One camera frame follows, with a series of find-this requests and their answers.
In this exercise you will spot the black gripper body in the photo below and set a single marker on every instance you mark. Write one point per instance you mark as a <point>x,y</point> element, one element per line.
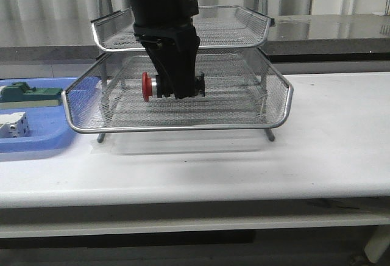
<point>160,23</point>

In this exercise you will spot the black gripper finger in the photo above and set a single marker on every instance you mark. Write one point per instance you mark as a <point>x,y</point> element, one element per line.
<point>164,60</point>
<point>181,69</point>

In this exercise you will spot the red emergency stop button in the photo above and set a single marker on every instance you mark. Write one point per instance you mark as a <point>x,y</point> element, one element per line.
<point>150,84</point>

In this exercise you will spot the silver mesh tray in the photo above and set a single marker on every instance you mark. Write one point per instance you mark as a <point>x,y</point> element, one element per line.
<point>243,90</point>
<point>219,26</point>

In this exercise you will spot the dark grey counter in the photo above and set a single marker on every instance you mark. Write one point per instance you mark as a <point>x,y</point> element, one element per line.
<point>300,38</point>

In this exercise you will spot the blue plastic tray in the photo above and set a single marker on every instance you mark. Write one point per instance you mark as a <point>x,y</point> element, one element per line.
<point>48,127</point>

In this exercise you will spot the green electrical component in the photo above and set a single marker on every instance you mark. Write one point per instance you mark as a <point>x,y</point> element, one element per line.
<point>21,95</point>

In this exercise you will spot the white circuit breaker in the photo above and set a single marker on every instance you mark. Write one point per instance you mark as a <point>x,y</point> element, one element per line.
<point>14,125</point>

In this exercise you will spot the white table leg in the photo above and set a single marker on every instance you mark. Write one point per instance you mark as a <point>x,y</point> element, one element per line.
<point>377,244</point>

